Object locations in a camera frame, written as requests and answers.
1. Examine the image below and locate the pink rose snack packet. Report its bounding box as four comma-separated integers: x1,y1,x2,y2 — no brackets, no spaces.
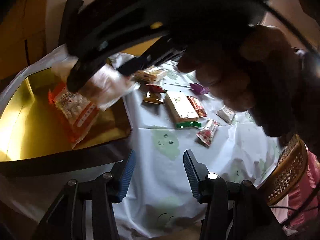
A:
196,119,220,147

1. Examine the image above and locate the long white gold sachet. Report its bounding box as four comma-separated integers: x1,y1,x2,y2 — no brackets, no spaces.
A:
135,66,168,105

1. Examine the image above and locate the red gold candy bar packet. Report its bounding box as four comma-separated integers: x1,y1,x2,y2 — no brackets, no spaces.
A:
187,96,207,118

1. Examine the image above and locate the green yellow soda cracker pack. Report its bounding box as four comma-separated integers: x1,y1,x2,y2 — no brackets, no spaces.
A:
164,91,201,128

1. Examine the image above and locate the white Ba Zhen cake packet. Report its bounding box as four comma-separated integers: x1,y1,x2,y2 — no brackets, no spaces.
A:
216,105,235,125

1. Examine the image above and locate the clear rice cracker packet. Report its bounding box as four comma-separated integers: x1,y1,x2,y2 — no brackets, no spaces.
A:
51,55,141,112

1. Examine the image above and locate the small red candy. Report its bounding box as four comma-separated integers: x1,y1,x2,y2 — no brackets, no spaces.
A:
146,84,167,93

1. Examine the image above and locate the large orange snack bag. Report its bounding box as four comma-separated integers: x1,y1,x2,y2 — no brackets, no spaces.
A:
48,82,99,148

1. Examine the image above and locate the purple snack packet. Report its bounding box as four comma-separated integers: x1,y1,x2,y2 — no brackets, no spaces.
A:
189,83,210,95

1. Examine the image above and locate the person's right hand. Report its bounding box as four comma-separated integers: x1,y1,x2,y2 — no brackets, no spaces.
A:
178,25,319,140

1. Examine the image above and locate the pale cloud-print tablecloth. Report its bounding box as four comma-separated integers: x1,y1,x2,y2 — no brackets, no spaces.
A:
1,46,280,239

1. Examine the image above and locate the wicker chair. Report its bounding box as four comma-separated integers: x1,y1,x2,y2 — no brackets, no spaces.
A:
259,134,308,206

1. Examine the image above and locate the red gift box gold interior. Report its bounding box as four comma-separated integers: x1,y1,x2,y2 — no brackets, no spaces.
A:
0,67,133,178

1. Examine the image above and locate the pink garment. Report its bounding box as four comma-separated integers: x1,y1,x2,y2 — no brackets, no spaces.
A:
287,150,319,229

